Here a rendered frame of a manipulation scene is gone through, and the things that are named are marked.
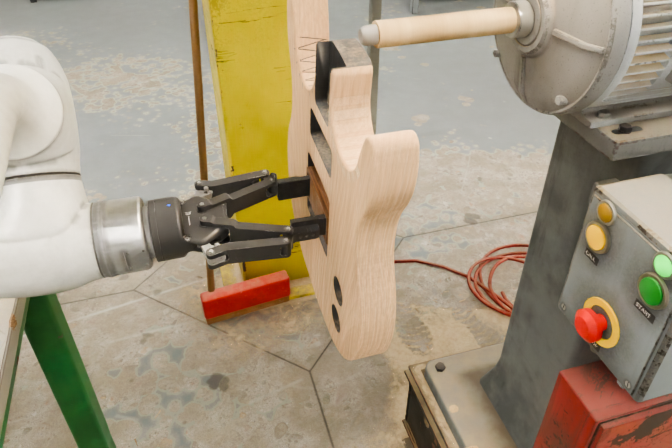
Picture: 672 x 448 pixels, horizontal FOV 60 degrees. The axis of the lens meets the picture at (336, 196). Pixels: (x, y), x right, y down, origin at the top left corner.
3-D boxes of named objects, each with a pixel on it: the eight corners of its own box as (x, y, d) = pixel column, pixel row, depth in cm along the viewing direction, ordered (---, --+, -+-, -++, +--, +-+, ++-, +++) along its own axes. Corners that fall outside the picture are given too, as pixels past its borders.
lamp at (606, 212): (595, 215, 67) (602, 194, 65) (612, 231, 65) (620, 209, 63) (590, 216, 67) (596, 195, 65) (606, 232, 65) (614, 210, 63)
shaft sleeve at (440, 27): (516, 4, 72) (518, 31, 72) (502, 9, 75) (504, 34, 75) (378, 18, 68) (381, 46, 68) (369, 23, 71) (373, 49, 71)
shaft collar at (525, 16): (533, -4, 72) (536, 34, 72) (512, 3, 76) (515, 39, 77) (518, -3, 71) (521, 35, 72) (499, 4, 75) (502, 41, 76)
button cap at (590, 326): (594, 319, 72) (602, 296, 70) (615, 343, 69) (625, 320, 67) (567, 326, 71) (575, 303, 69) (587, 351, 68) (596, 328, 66)
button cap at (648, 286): (646, 289, 62) (655, 268, 61) (666, 309, 60) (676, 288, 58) (635, 292, 62) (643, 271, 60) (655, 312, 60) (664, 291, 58)
